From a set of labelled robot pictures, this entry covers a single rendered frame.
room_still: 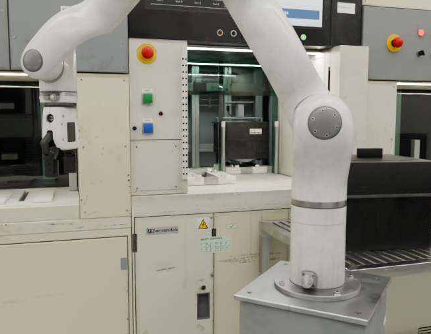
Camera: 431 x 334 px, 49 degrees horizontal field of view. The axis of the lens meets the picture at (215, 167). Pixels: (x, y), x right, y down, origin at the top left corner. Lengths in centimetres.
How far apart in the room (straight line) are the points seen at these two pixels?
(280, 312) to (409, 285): 124
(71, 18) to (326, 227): 69
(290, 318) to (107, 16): 75
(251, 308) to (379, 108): 116
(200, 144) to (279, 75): 159
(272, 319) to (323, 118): 42
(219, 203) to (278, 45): 84
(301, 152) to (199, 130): 167
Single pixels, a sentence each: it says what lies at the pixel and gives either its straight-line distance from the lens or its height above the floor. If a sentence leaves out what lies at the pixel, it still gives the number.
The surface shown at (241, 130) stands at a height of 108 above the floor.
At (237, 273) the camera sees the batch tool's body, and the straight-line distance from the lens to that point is 181.
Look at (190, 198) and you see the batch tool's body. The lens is 169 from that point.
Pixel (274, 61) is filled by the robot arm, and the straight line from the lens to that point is 103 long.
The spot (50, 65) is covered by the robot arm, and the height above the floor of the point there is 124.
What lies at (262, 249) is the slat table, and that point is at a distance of 176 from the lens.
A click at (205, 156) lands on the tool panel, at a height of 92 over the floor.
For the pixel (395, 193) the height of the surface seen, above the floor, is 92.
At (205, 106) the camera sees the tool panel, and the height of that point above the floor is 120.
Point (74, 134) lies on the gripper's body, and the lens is 118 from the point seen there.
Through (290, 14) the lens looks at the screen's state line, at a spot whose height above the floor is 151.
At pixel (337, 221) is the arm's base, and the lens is 104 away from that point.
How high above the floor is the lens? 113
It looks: 6 degrees down
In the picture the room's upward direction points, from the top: straight up
